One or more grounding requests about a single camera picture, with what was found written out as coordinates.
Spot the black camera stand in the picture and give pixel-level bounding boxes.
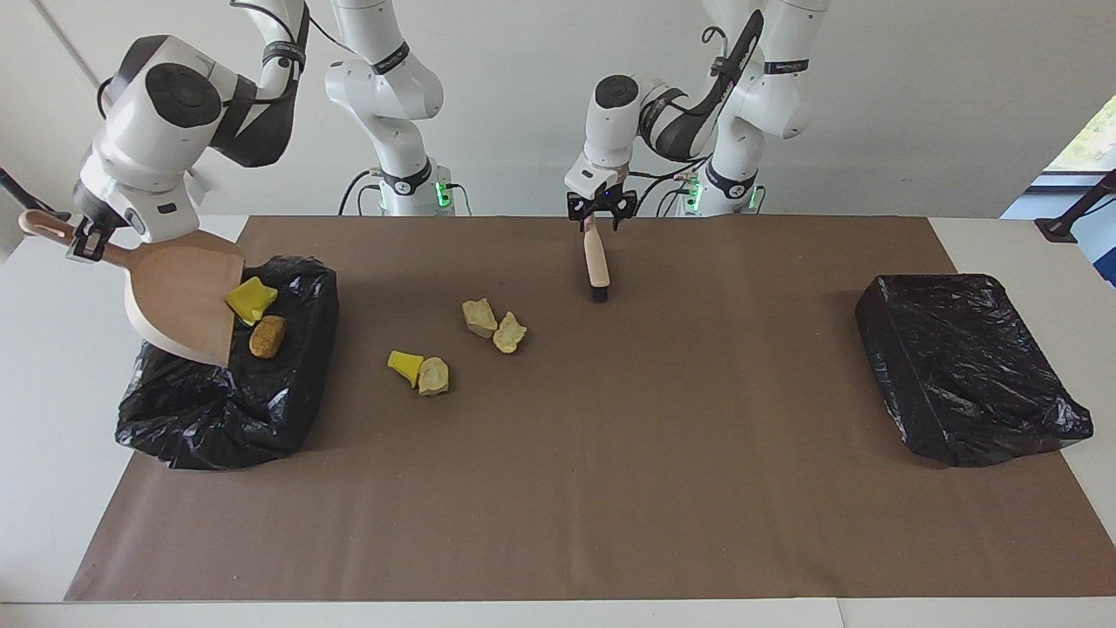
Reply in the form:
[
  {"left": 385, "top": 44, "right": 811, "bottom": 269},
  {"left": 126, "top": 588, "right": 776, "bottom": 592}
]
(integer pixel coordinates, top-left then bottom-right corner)
[
  {"left": 1035, "top": 168, "right": 1116, "bottom": 243},
  {"left": 0, "top": 166, "right": 72, "bottom": 236}
]

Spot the yellow sponge wedge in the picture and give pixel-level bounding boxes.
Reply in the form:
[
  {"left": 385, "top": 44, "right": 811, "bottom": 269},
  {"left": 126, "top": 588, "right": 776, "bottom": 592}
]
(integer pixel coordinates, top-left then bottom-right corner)
[{"left": 387, "top": 350, "right": 425, "bottom": 388}]

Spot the yellow sponge piece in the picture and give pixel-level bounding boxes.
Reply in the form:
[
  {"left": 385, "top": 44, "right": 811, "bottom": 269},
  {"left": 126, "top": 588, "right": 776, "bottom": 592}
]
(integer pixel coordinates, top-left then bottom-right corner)
[{"left": 226, "top": 276, "right": 280, "bottom": 326}]

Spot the smooth black bag lined bin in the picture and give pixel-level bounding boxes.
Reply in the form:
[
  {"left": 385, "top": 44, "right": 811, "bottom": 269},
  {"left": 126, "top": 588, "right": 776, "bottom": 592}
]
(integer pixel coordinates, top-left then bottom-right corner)
[{"left": 854, "top": 274, "right": 1094, "bottom": 468}]

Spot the brown table mat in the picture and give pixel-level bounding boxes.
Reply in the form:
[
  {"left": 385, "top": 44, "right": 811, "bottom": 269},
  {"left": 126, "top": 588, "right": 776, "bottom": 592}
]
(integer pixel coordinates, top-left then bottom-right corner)
[{"left": 65, "top": 215, "right": 1116, "bottom": 601}]

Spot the pale pink plastic dustpan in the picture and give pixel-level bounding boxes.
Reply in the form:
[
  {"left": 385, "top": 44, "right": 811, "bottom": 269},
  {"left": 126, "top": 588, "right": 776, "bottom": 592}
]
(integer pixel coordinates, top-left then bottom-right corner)
[{"left": 18, "top": 209, "right": 247, "bottom": 368}]

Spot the crumpled black bag lined bin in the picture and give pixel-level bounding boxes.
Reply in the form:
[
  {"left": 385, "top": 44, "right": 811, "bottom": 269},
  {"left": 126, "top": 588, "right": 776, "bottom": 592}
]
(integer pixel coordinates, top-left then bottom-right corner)
[{"left": 116, "top": 255, "right": 339, "bottom": 471}]

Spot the brown foam lump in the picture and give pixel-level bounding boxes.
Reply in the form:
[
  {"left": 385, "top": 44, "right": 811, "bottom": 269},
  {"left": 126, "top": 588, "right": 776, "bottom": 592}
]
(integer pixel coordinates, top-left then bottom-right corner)
[{"left": 248, "top": 315, "right": 287, "bottom": 359}]

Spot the beige handled hand brush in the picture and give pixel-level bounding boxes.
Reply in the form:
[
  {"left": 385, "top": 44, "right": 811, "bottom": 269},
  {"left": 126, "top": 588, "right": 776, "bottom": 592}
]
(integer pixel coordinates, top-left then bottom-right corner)
[{"left": 582, "top": 221, "right": 610, "bottom": 304}]

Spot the window with dark frame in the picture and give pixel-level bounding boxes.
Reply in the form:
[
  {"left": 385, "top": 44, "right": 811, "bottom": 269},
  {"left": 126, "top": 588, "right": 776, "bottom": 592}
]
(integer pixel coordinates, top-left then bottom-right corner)
[{"left": 1001, "top": 87, "right": 1116, "bottom": 289}]

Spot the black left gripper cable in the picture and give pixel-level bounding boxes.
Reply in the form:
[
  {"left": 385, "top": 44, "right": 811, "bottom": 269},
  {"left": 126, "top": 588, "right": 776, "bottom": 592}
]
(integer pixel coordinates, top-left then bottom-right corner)
[{"left": 623, "top": 24, "right": 729, "bottom": 184}]

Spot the white wall cable conduit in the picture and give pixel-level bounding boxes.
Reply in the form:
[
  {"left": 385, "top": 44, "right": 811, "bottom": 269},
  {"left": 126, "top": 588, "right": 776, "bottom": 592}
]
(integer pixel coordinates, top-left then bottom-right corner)
[{"left": 33, "top": 0, "right": 105, "bottom": 97}]

